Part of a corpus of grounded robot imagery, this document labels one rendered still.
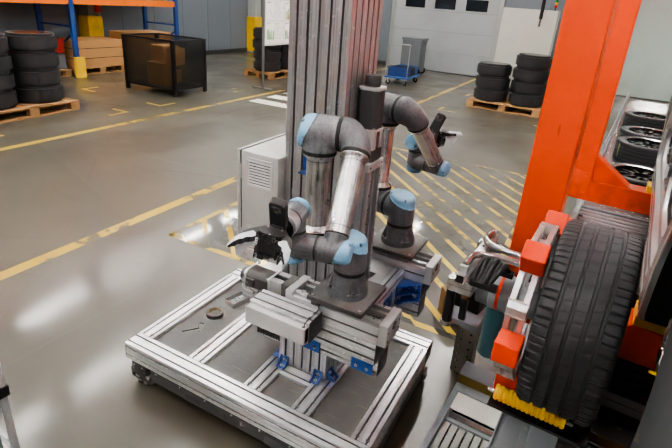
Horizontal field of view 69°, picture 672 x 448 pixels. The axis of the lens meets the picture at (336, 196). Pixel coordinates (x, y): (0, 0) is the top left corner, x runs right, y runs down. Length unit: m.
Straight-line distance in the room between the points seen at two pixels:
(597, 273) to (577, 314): 0.14
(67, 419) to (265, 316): 1.16
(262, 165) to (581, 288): 1.19
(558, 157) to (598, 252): 0.56
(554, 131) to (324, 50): 0.95
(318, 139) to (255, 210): 0.58
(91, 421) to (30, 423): 0.25
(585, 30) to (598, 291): 0.95
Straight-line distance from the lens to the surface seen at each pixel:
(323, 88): 1.80
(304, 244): 1.46
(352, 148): 1.54
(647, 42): 14.66
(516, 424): 2.37
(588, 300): 1.61
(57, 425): 2.67
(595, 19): 2.06
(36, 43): 8.15
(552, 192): 2.17
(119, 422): 2.60
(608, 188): 4.15
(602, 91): 4.02
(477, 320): 2.49
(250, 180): 2.02
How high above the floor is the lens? 1.82
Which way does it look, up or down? 22 degrees down
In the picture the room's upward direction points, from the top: 4 degrees clockwise
